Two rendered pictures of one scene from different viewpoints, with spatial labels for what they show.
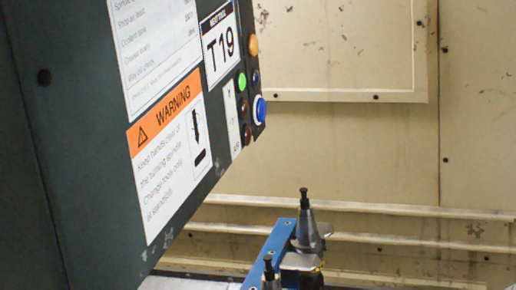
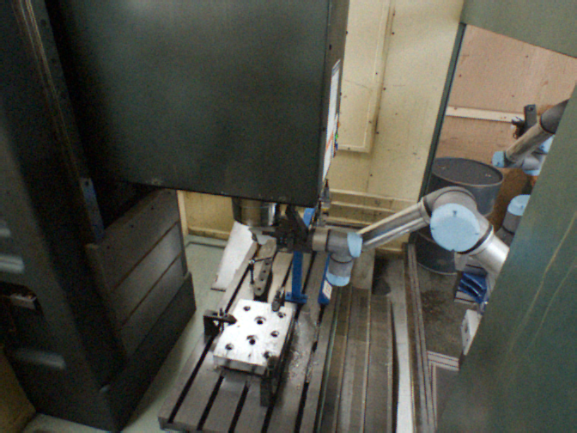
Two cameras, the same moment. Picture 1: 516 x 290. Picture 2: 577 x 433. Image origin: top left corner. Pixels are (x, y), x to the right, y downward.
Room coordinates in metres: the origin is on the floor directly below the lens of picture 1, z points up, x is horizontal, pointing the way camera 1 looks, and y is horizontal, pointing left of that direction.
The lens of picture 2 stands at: (-0.41, 0.34, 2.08)
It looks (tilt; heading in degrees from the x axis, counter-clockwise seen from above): 31 degrees down; 352
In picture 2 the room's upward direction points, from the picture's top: 2 degrees clockwise
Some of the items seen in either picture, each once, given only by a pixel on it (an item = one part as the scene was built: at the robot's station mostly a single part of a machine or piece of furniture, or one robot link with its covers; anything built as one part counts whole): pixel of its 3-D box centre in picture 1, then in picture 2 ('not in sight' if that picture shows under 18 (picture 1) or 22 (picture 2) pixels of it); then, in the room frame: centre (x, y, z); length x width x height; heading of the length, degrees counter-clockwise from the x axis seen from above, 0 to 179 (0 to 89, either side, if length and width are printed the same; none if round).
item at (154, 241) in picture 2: not in sight; (148, 267); (0.79, 0.71, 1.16); 0.48 x 0.05 x 0.51; 160
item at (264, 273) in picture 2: not in sight; (263, 281); (0.94, 0.25, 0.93); 0.26 x 0.05 x 0.06; 165
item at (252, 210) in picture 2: not in sight; (257, 198); (0.64, 0.29, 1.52); 0.16 x 0.16 x 0.12
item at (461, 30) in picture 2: not in sight; (433, 149); (1.37, -0.68, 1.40); 0.04 x 0.04 x 1.20; 70
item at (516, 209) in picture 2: not in sight; (525, 213); (0.80, -0.83, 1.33); 0.13 x 0.12 x 0.14; 79
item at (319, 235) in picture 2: not in sight; (319, 238); (0.57, 0.09, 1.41); 0.08 x 0.05 x 0.08; 160
